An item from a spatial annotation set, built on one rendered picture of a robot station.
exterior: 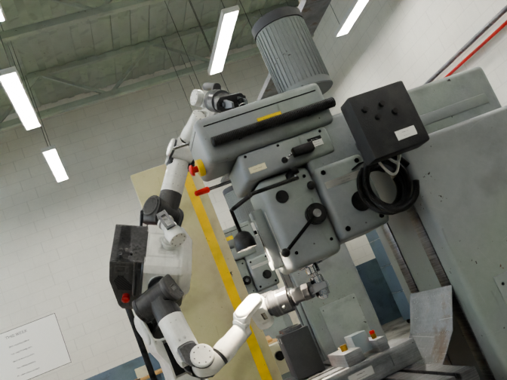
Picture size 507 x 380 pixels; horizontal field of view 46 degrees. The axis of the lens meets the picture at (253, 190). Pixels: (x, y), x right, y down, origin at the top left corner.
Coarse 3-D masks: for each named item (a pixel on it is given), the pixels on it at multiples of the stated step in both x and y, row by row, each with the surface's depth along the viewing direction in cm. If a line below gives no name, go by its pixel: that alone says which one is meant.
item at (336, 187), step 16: (352, 160) 204; (320, 176) 201; (336, 176) 202; (352, 176) 203; (320, 192) 201; (336, 192) 200; (352, 192) 201; (336, 208) 199; (352, 208) 200; (368, 208) 200; (336, 224) 198; (352, 224) 198; (368, 224) 199
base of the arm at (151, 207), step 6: (150, 198) 238; (156, 198) 236; (144, 204) 239; (150, 204) 237; (156, 204) 234; (144, 210) 237; (150, 210) 235; (156, 210) 234; (180, 210) 245; (144, 216) 237; (150, 216) 234; (156, 216) 233; (180, 216) 243; (144, 222) 239; (150, 222) 236; (156, 222) 233; (180, 222) 242
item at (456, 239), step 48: (432, 144) 199; (480, 144) 202; (384, 192) 218; (432, 192) 194; (480, 192) 197; (384, 240) 231; (432, 240) 197; (480, 240) 193; (432, 288) 208; (480, 288) 188; (480, 336) 190
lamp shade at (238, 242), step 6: (240, 234) 198; (246, 234) 199; (234, 240) 200; (240, 240) 198; (246, 240) 198; (252, 240) 199; (240, 246) 198; (246, 246) 197; (252, 246) 203; (240, 252) 203
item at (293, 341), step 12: (300, 324) 248; (276, 336) 260; (288, 336) 243; (300, 336) 243; (288, 348) 242; (300, 348) 242; (312, 348) 242; (288, 360) 248; (300, 360) 241; (312, 360) 241; (300, 372) 240; (312, 372) 240
